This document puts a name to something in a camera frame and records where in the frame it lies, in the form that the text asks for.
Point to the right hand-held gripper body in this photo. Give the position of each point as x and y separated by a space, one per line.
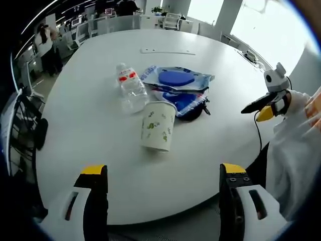
276 81

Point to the white mesh office chair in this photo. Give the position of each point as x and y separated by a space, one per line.
17 125

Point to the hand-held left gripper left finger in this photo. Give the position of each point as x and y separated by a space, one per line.
92 198

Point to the white flat bar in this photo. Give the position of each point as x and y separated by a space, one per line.
166 51

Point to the white round table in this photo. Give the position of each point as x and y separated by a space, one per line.
155 100

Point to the green potted plant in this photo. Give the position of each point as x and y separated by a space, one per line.
157 10

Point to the clear plastic water bottle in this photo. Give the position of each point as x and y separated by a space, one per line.
130 90

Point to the white paper cup green print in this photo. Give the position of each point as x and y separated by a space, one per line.
158 125

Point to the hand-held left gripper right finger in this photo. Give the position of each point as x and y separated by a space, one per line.
233 200

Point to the blue white wet wipes pack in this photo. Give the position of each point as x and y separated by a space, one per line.
175 79

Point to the blue snack packets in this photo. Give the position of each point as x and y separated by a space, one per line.
188 103

